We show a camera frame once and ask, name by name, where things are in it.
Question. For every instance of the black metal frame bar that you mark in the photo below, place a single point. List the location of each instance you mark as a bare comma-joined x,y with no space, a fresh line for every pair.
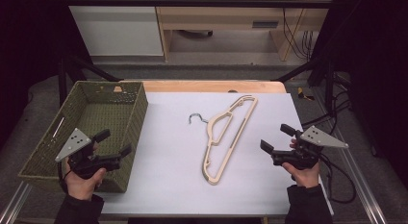
192,3

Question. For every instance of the person's right hand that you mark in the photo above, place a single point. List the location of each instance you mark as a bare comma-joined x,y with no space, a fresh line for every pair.
306,177

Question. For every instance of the light wooden desk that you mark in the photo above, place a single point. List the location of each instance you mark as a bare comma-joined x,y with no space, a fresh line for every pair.
218,17

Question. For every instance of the white table sheet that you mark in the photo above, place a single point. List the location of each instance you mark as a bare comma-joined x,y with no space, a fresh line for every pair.
166,160

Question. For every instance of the person's left hand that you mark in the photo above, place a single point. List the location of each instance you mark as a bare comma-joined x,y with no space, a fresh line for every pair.
81,188

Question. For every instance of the white cabinet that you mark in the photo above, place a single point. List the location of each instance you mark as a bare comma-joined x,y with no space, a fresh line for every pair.
118,28

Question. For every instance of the green woven basket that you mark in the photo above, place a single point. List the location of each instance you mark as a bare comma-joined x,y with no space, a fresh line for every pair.
106,115

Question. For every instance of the beige clothes hanger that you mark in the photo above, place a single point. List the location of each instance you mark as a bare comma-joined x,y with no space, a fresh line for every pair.
211,180

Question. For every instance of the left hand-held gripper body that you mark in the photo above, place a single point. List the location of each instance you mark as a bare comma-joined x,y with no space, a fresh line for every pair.
74,144

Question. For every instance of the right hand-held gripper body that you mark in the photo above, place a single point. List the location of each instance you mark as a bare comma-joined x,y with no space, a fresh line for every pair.
320,138

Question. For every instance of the aluminium rail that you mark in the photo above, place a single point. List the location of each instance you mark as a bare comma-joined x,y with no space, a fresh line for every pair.
362,185
14,203

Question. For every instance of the yellow and black tool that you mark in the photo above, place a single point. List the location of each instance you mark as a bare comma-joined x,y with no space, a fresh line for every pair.
301,94

